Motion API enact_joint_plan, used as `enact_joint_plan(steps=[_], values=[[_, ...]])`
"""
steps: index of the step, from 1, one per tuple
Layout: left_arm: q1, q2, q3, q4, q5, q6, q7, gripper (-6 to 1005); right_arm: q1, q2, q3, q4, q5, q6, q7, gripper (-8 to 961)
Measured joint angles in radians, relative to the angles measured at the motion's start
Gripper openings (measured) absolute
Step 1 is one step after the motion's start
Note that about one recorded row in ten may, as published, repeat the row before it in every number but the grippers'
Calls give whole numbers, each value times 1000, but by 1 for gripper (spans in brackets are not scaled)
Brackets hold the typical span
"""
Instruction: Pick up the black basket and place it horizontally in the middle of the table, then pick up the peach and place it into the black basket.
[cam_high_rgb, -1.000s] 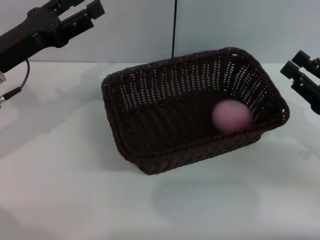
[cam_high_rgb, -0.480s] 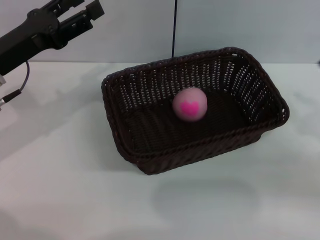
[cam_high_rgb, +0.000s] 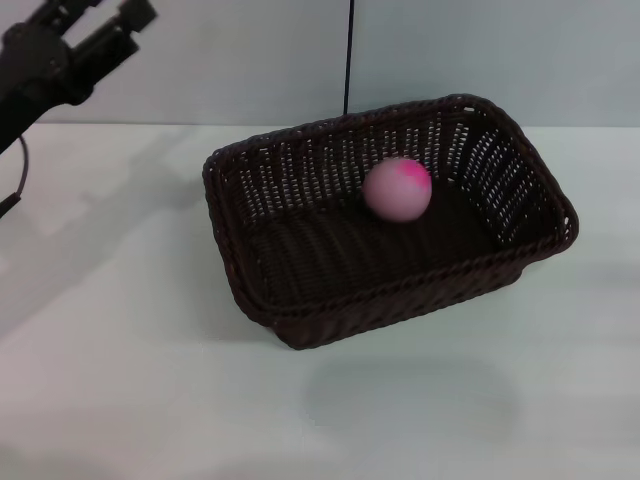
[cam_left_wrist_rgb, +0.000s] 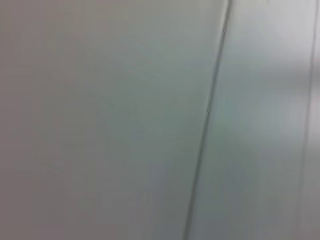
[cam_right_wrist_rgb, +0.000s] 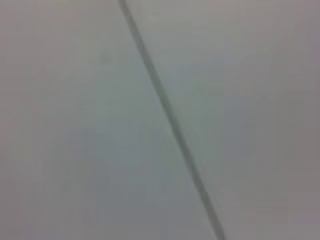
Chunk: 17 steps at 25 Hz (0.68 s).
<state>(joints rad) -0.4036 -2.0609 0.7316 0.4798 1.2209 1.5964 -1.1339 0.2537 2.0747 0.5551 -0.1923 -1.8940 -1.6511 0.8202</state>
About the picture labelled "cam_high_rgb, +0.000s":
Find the dark brown woven basket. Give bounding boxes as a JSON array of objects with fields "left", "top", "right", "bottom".
[{"left": 202, "top": 92, "right": 581, "bottom": 350}]

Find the pink peach toy ball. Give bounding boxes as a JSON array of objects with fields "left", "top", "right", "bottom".
[{"left": 362, "top": 158, "right": 433, "bottom": 223}]

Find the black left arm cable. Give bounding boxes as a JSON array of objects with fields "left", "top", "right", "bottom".
[{"left": 0, "top": 133, "right": 30, "bottom": 220}]

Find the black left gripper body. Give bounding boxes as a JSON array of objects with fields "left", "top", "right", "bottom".
[{"left": 0, "top": 20, "right": 141, "bottom": 107}]

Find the black vertical wall strip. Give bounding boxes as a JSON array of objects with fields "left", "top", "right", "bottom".
[{"left": 342, "top": 0, "right": 357, "bottom": 117}]

